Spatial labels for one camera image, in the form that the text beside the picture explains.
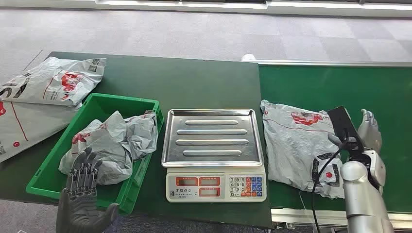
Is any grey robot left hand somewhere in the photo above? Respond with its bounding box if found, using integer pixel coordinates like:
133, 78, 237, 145
56, 146, 120, 233

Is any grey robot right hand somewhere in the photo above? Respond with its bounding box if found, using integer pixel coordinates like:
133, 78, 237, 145
327, 108, 384, 153

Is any grey plastic mailer package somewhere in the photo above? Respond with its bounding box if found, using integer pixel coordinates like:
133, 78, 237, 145
260, 100, 346, 200

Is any crumpled grey mailer package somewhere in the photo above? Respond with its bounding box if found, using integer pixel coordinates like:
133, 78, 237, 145
58, 110, 158, 186

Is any large flat grey mailer package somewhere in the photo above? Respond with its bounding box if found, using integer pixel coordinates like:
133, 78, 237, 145
0, 100, 81, 163

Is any grey mailer package QR print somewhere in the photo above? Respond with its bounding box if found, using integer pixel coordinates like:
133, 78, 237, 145
0, 57, 107, 107

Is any green plastic bin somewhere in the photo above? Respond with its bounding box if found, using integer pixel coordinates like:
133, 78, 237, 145
25, 93, 165, 216

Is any white electronic scale steel tray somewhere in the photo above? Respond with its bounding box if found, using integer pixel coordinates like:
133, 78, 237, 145
161, 108, 268, 203

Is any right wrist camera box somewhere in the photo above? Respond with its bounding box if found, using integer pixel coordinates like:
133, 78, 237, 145
327, 106, 366, 155

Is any black cable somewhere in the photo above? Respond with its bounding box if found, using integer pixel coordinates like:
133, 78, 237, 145
310, 141, 349, 233

